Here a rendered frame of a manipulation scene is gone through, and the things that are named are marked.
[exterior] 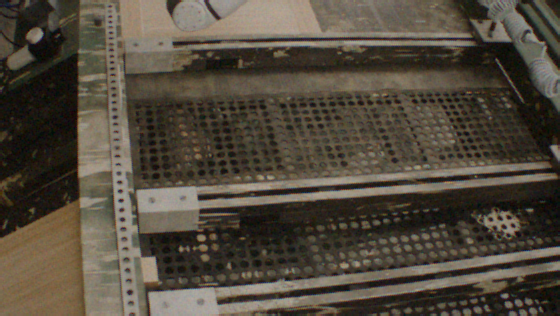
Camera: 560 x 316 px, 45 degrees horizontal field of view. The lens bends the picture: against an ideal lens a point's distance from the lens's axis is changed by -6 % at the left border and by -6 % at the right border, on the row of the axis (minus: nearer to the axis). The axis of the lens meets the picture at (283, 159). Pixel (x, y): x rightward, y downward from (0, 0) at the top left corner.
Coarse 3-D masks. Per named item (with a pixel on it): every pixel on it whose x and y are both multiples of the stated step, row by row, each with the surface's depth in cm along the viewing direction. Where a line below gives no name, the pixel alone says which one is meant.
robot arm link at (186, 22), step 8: (168, 0) 162; (176, 0) 162; (184, 0) 162; (192, 0) 162; (168, 8) 162; (176, 8) 162; (184, 8) 162; (192, 8) 162; (200, 8) 162; (176, 16) 163; (184, 16) 163; (192, 16) 163; (200, 16) 163; (176, 24) 164; (184, 24) 164; (192, 24) 164; (200, 24) 164
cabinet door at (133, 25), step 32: (128, 0) 204; (160, 0) 206; (256, 0) 212; (288, 0) 214; (128, 32) 193; (160, 32) 195; (192, 32) 197; (224, 32) 199; (256, 32) 201; (288, 32) 203; (320, 32) 204
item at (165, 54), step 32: (512, 0) 195; (384, 32) 199; (480, 32) 201; (128, 64) 181; (160, 64) 184; (192, 64) 186; (224, 64) 189; (256, 64) 191; (288, 64) 193; (320, 64) 196; (352, 64) 198
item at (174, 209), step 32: (160, 192) 148; (192, 192) 149; (224, 192) 151; (256, 192) 153; (288, 192) 155; (320, 192) 154; (352, 192) 156; (384, 192) 157; (416, 192) 159; (448, 192) 161; (480, 192) 164; (512, 192) 167; (544, 192) 171; (160, 224) 148; (192, 224) 150; (224, 224) 152; (256, 224) 155
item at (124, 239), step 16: (112, 16) 191; (112, 32) 186; (112, 48) 182; (112, 64) 177; (112, 80) 173; (112, 112) 165; (112, 128) 162; (112, 144) 158; (112, 160) 155; (112, 176) 152; (128, 224) 143; (128, 240) 141; (128, 256) 138; (128, 288) 133
